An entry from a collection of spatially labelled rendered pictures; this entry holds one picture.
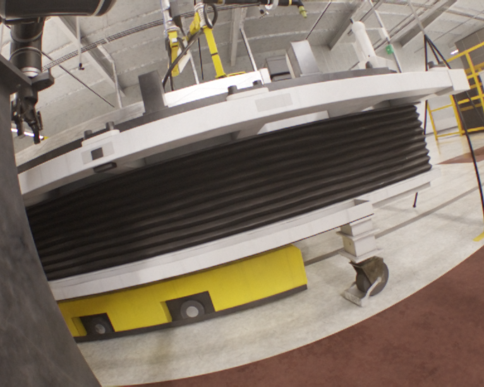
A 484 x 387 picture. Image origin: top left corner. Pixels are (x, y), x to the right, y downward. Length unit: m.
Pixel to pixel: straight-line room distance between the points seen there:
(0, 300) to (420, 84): 1.16
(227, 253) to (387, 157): 0.81
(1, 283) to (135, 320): 1.07
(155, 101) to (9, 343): 0.67
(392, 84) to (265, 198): 0.62
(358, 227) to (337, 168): 0.26
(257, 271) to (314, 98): 0.79
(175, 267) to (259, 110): 0.56
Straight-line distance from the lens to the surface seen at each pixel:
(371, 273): 1.13
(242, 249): 0.87
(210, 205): 0.99
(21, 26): 0.83
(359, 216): 0.99
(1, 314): 0.35
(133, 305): 1.34
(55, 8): 0.60
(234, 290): 1.24
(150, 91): 0.80
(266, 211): 1.01
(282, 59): 1.20
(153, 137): 0.71
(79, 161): 0.78
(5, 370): 0.34
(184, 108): 0.76
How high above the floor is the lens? 0.63
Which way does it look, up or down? 4 degrees down
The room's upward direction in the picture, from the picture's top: 16 degrees counter-clockwise
